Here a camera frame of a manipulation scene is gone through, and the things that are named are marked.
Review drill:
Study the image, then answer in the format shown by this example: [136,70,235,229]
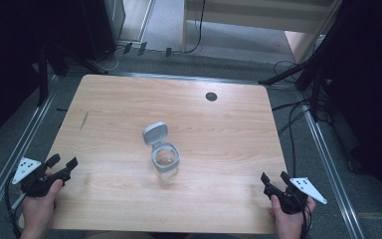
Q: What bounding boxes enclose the person's right hand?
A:
[268,194,317,239]

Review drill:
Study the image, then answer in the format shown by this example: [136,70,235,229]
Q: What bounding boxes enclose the black hanging cable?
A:
[178,0,208,55]

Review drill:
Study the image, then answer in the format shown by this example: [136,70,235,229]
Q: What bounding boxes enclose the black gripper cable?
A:
[298,198,313,239]
[3,173,26,239]

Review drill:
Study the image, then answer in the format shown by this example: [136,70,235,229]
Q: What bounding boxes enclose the black cabinet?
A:
[79,0,127,62]

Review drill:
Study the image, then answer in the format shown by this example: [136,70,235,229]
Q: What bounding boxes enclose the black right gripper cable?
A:
[298,198,313,239]

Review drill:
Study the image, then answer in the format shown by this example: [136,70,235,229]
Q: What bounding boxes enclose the black tripod stand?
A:
[258,46,334,122]

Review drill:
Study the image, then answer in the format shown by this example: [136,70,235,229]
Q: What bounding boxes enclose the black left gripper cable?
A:
[3,173,26,239]

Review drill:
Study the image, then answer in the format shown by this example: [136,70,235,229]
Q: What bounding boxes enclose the white floor cable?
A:
[94,45,122,73]

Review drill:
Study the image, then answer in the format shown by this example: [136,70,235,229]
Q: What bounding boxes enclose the white frame shelf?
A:
[181,0,343,55]

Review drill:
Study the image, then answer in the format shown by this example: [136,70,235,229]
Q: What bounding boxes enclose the dark curtain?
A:
[0,0,91,150]
[314,0,382,217]

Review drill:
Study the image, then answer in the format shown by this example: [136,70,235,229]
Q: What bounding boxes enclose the black metal stand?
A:
[37,41,52,108]

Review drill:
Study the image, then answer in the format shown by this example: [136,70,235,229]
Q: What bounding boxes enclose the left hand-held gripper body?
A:
[11,156,72,199]

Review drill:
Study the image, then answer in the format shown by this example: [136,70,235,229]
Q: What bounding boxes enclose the person's left hand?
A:
[19,170,65,239]

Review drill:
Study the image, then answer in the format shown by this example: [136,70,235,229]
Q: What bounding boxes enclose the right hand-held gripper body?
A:
[263,176,328,215]

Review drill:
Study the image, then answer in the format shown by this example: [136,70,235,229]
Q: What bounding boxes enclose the metal floor rail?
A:
[297,89,366,239]
[117,71,261,86]
[0,75,60,227]

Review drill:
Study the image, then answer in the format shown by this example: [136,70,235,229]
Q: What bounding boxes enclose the clear jar with grey lid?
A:
[141,120,181,181]

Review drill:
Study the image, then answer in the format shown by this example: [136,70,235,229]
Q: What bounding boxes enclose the black floor cables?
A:
[271,59,316,178]

